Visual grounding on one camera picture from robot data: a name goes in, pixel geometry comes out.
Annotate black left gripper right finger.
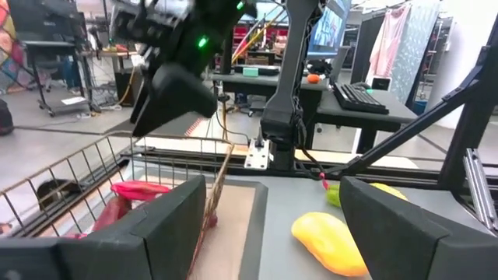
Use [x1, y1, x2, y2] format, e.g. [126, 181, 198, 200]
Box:
[338, 175, 498, 280]

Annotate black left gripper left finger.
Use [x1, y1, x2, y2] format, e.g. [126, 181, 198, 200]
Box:
[0, 174, 207, 280]

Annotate yellow banana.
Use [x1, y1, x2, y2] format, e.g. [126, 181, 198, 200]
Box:
[368, 181, 409, 202]

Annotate yellow orange mango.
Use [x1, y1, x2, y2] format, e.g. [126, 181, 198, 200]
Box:
[290, 211, 370, 278]

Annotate grey workbench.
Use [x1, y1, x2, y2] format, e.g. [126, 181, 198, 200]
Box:
[209, 72, 331, 117]

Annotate green bell pepper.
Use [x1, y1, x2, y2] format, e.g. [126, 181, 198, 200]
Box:
[317, 172, 344, 209]

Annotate dark grey desk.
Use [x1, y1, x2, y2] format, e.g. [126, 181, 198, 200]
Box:
[310, 83, 420, 155]

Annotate black wheeled cart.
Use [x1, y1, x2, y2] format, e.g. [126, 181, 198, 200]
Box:
[21, 38, 94, 118]

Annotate black keyboard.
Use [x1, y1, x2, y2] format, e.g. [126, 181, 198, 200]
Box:
[332, 82, 391, 116]

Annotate small white tablet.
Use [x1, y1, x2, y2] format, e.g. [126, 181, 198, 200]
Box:
[370, 75, 392, 93]

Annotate computer monitor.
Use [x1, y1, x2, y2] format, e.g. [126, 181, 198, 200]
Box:
[307, 0, 353, 60]

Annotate colourful quilt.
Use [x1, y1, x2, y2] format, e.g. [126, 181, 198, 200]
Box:
[0, 0, 26, 95]

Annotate blue-grey patterned panel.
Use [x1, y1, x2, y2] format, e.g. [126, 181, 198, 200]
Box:
[390, 0, 441, 105]

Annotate pink hanging garment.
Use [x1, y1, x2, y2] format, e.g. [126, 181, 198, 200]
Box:
[366, 2, 412, 79]

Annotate copper wire basket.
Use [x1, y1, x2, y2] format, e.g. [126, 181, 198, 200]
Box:
[0, 131, 237, 280]

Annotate white metal bracket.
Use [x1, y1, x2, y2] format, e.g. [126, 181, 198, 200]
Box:
[244, 138, 271, 171]

